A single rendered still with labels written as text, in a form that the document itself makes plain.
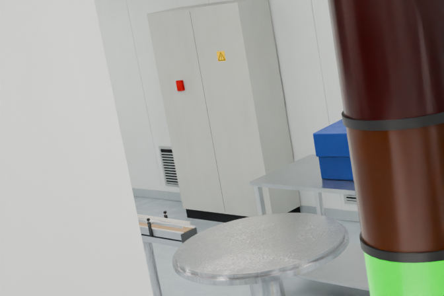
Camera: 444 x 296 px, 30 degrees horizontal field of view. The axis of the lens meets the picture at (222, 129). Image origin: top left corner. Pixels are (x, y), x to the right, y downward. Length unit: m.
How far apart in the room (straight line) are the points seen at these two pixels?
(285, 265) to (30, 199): 2.32
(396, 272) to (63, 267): 1.65
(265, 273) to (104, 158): 2.14
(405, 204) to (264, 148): 7.01
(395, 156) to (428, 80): 0.03
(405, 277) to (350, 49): 0.09
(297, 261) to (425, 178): 3.75
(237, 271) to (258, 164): 3.38
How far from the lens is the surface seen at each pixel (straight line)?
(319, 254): 4.10
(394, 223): 0.31
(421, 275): 0.32
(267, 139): 7.34
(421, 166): 0.30
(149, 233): 4.97
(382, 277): 0.32
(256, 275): 4.01
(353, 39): 0.30
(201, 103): 7.67
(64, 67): 1.91
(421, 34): 0.29
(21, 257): 1.87
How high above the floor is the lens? 2.36
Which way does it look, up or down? 11 degrees down
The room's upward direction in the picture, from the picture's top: 10 degrees counter-clockwise
